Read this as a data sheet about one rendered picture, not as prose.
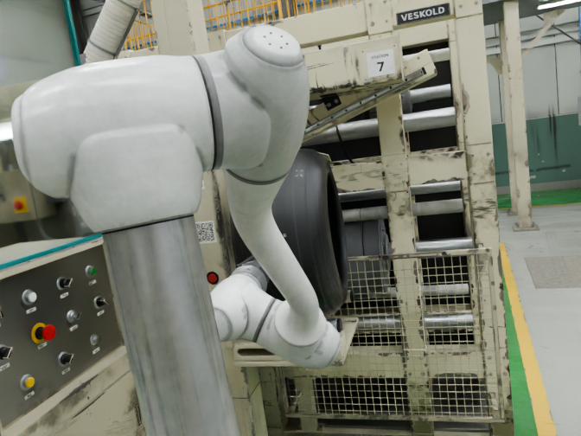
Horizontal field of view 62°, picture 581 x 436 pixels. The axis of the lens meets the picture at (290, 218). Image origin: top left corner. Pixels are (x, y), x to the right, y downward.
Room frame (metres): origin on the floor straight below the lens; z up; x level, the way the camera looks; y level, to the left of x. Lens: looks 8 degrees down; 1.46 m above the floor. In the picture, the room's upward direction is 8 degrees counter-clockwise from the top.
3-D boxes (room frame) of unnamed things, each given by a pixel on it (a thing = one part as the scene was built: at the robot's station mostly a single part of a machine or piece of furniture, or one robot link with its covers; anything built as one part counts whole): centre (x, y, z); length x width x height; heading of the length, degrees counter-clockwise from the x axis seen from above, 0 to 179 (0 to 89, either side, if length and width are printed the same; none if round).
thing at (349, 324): (1.63, 0.02, 0.80); 0.37 x 0.36 x 0.02; 164
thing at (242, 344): (1.49, 0.06, 0.84); 0.36 x 0.09 x 0.06; 74
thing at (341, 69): (1.87, -0.18, 1.71); 0.61 x 0.25 x 0.15; 74
